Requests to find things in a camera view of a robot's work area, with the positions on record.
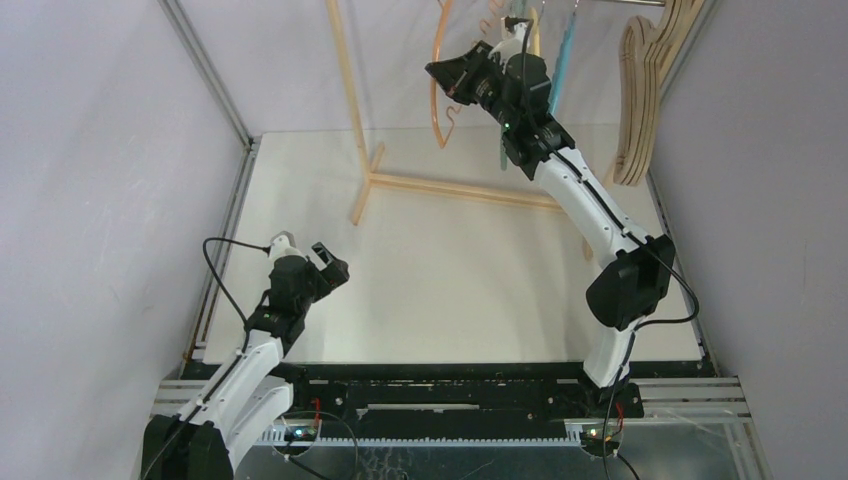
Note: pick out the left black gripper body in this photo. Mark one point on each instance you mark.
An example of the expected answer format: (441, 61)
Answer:
(318, 288)

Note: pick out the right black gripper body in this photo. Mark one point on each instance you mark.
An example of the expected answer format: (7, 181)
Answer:
(469, 80)

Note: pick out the yellow wire hanger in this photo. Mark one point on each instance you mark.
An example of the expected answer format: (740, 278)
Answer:
(534, 42)

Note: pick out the orange wire hanger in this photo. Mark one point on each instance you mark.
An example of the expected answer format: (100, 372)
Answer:
(443, 122)

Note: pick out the blue wire hanger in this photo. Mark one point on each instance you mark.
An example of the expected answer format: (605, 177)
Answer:
(562, 61)

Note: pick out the beige plastic hanger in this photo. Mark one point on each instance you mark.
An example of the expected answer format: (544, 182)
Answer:
(626, 99)
(663, 45)
(636, 112)
(646, 119)

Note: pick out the green wire hanger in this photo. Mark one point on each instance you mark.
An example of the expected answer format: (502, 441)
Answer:
(503, 155)

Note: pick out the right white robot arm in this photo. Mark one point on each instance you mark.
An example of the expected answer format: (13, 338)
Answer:
(635, 266)

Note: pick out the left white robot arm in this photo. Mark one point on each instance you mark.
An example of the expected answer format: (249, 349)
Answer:
(210, 434)

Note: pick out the wooden clothes rack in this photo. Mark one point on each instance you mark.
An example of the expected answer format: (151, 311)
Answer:
(622, 171)

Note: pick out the left circuit board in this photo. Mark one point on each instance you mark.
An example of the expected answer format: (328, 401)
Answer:
(297, 434)

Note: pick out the circuit board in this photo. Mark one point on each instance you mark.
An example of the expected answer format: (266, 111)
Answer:
(297, 434)
(597, 437)

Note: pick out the right circuit board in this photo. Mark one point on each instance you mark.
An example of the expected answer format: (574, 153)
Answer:
(597, 437)

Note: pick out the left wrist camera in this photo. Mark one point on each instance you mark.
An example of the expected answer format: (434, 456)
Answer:
(282, 245)

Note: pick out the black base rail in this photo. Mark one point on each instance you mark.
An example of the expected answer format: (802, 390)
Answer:
(407, 402)

